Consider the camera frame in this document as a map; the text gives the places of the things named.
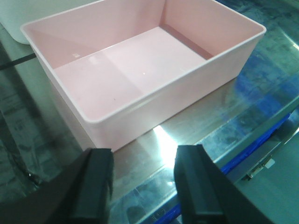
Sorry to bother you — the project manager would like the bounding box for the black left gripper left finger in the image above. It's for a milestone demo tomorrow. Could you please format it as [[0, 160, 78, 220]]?
[[0, 148, 114, 224]]

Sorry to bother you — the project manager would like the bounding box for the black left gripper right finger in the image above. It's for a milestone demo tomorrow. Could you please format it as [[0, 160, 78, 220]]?
[[174, 145, 273, 224]]

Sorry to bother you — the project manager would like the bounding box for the pink plastic bin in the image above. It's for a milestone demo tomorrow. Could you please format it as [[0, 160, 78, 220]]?
[[21, 0, 266, 151]]

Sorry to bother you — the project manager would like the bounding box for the stainless steel shelf table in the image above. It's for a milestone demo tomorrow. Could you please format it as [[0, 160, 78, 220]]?
[[0, 0, 299, 224]]

